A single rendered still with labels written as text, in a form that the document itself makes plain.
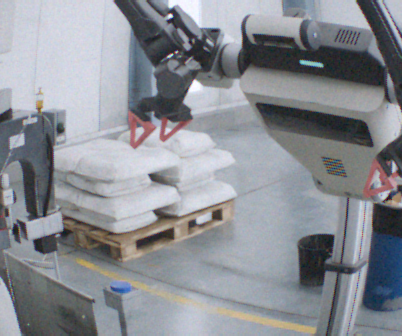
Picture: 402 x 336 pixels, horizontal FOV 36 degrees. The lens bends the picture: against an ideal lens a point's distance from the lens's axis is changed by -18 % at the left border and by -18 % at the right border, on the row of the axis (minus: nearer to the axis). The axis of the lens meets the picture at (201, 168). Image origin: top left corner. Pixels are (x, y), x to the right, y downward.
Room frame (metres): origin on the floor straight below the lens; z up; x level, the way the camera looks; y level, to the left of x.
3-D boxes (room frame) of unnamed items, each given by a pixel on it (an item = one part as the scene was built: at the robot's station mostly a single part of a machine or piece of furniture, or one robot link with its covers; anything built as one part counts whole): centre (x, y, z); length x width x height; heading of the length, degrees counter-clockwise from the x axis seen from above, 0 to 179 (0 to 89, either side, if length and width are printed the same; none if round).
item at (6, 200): (1.47, 0.48, 1.14); 0.05 x 0.04 x 0.16; 140
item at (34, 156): (1.67, 0.56, 1.21); 0.30 x 0.25 x 0.30; 50
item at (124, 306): (1.70, 0.22, 0.81); 0.08 x 0.08 x 0.06; 50
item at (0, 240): (1.49, 0.55, 1.04); 0.08 x 0.06 x 0.05; 140
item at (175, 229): (4.82, 0.46, 0.07); 1.20 x 0.82 x 0.14; 142
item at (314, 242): (3.68, -0.68, 0.13); 0.30 x 0.30 x 0.26
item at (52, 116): (1.71, 0.38, 1.29); 0.08 x 0.05 x 0.09; 50
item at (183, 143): (5.09, 0.26, 0.56); 0.67 x 0.43 x 0.15; 50
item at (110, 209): (4.46, 0.48, 0.32); 0.66 x 0.43 x 0.15; 142
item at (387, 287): (3.20, -1.12, 0.32); 0.51 x 0.48 x 0.65; 140
